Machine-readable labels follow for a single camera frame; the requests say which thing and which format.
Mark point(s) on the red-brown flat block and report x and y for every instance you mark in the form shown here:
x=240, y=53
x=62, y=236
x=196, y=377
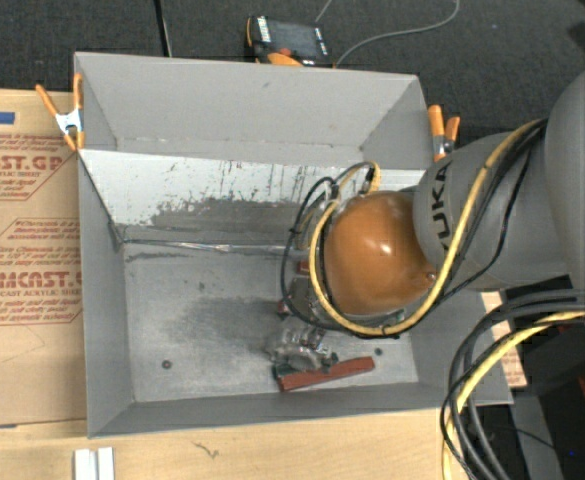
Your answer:
x=352, y=368

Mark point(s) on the grey metal bin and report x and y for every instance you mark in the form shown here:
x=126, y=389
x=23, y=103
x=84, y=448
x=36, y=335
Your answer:
x=197, y=288

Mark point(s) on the brown cardboard board red print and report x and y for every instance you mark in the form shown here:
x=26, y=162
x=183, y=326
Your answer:
x=27, y=248

